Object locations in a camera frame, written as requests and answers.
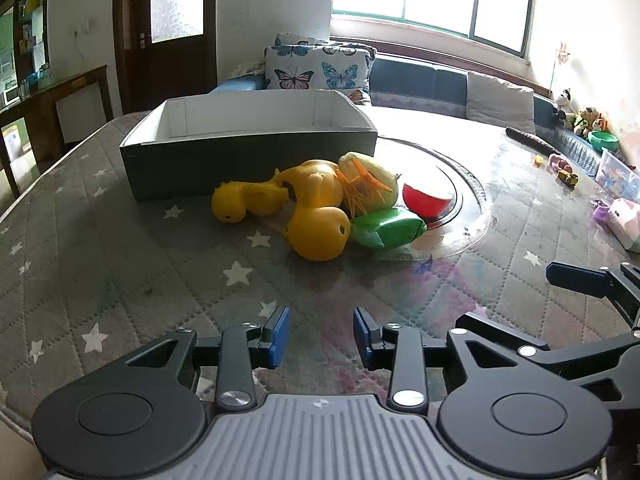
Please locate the black and white plush toy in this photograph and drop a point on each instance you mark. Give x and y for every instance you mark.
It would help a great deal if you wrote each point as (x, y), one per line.
(565, 105)

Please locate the blue folded blanket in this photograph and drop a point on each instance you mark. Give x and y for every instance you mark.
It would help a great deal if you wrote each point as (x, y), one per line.
(240, 84)

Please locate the purple small item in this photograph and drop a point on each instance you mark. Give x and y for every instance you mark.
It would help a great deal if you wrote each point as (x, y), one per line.
(601, 212)

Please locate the green bowl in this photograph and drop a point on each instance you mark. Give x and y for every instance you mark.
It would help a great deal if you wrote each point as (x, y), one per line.
(604, 141)

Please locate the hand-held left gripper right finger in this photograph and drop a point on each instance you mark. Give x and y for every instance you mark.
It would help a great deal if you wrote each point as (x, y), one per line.
(362, 335)

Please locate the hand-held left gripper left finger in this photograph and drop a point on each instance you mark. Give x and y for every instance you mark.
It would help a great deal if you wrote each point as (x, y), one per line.
(280, 335)

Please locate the grey cushion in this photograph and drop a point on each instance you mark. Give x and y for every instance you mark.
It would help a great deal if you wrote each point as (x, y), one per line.
(500, 102)

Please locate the black stick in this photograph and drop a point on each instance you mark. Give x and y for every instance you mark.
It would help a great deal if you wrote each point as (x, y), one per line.
(532, 141)

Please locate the dark wooden side table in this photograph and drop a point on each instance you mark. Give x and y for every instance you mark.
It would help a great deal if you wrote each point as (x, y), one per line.
(45, 105)

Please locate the blue sofa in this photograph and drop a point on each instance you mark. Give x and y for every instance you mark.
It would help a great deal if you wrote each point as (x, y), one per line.
(425, 85)

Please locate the small butterfly print pillow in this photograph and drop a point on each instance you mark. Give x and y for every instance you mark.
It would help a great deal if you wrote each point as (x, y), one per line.
(300, 39)

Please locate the yellow toy car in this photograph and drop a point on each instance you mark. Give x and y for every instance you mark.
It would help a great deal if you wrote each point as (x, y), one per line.
(568, 177)

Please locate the wall shelf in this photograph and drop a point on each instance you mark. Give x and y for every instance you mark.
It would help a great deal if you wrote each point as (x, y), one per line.
(27, 25)

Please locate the large butterfly print pillow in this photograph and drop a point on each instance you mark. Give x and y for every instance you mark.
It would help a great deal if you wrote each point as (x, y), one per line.
(310, 67)

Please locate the pink small toy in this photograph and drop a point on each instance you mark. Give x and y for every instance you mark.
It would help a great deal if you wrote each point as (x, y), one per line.
(559, 163)

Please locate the yellow rubber animal toy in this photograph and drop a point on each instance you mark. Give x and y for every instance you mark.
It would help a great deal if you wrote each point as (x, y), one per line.
(240, 202)
(317, 230)

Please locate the round glass turntable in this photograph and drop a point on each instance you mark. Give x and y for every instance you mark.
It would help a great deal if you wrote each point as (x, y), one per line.
(465, 210)

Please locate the yellow plush with orange strands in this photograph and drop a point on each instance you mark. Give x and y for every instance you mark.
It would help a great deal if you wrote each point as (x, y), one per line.
(380, 180)

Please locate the green packet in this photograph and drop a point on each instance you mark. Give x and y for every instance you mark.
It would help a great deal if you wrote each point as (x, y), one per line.
(387, 227)

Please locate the grey star quilted table cover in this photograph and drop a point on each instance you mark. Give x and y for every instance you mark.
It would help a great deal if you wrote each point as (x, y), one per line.
(125, 270)

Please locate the clear plastic storage box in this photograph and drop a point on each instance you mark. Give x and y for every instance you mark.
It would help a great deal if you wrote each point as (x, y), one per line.
(617, 172)

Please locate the dark wooden door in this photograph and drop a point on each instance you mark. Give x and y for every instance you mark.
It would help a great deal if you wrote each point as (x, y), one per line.
(165, 60)

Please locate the red toy apple half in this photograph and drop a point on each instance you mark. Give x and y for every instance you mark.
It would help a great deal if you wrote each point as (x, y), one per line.
(425, 201)

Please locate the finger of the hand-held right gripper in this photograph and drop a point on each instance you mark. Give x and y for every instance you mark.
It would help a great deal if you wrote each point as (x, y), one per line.
(575, 277)
(575, 355)

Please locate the brown plush toy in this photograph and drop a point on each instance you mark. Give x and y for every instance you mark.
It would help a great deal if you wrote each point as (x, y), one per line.
(590, 119)

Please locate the grey cardboard box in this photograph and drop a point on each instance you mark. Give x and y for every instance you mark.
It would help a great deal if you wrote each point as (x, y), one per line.
(200, 160)

